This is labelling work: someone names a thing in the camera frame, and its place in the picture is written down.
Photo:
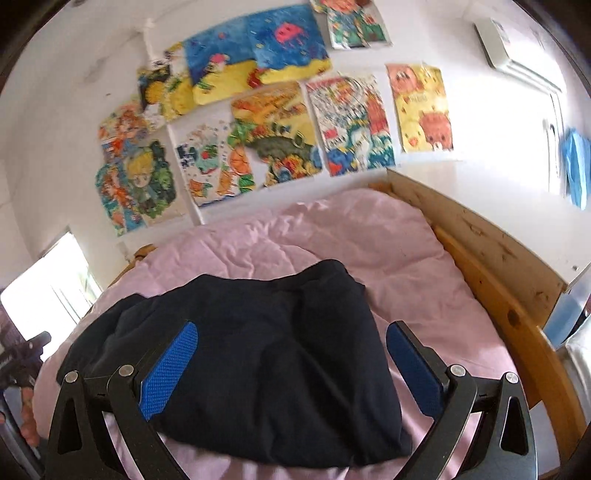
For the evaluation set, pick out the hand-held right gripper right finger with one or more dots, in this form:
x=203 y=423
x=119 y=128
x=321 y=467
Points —
x=415 y=369

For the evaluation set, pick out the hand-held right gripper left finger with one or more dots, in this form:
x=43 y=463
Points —
x=168 y=369

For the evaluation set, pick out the dark navy jacket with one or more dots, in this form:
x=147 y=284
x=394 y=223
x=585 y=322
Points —
x=277 y=369

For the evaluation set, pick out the person's left hand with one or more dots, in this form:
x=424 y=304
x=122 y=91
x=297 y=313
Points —
x=30 y=415

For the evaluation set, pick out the bright window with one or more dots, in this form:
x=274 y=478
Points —
x=55 y=286

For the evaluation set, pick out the pink blanket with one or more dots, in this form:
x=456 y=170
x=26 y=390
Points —
x=369 y=240

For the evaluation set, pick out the light blue cloth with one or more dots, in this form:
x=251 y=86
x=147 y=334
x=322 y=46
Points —
x=570 y=314

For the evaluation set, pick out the white pillow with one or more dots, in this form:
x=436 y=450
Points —
x=581 y=369

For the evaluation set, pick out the cartoon figure green orange drawing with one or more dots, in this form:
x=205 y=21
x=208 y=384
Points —
x=136 y=184

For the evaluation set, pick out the orange carrots white drawing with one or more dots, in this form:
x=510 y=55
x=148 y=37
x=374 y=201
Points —
x=212 y=161

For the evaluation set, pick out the orange figures small drawing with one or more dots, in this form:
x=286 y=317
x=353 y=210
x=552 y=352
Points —
x=122 y=124

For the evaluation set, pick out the dark turtle flowers drawing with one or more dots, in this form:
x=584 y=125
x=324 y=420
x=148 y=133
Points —
x=277 y=138

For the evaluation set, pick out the yellow pig drawing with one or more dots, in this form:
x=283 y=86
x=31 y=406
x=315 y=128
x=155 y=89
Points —
x=422 y=110

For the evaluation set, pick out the blue hanging cloth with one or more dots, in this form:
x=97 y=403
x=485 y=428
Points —
x=577 y=166

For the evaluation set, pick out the yellow black drawing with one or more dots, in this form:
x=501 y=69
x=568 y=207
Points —
x=159 y=92

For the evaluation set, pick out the blue sea yellow sand drawing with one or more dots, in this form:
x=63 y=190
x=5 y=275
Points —
x=221 y=60

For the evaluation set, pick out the white air conditioner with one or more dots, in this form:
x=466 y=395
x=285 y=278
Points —
x=512 y=50

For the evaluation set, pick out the pink jellyfish sea drawing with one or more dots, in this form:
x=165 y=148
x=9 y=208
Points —
x=291 y=41

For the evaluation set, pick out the green clothed figures drawing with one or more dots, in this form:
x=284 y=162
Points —
x=351 y=23

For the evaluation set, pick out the wooden bed frame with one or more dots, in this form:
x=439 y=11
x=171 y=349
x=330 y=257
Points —
x=498 y=258

